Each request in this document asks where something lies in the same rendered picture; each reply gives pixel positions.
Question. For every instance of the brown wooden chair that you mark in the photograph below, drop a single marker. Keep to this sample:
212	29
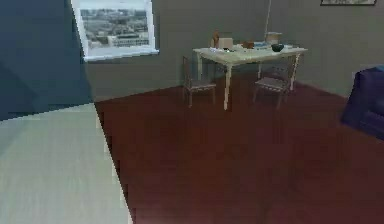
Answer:
275	83
196	85

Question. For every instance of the white dining table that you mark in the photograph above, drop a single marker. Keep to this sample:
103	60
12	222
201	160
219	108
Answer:
233	56

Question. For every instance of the brown statue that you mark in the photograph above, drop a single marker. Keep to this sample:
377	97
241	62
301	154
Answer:
215	40

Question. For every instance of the beige box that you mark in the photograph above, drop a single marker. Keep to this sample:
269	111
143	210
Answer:
226	43

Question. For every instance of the brown round object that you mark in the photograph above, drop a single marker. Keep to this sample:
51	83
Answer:
248	44

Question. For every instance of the blue book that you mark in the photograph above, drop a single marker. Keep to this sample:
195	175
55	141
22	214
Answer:
260	45

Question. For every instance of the black bowl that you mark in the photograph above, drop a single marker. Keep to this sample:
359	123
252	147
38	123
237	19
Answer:
277	47

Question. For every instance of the white floor lamp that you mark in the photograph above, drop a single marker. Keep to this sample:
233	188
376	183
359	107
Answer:
272	36

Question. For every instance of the white framed window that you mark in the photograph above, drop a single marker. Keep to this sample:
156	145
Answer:
115	28

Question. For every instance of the dark blue sofa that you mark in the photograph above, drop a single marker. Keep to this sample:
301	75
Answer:
366	100

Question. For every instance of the dark framed wall picture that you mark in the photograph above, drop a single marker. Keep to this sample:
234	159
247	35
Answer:
348	2

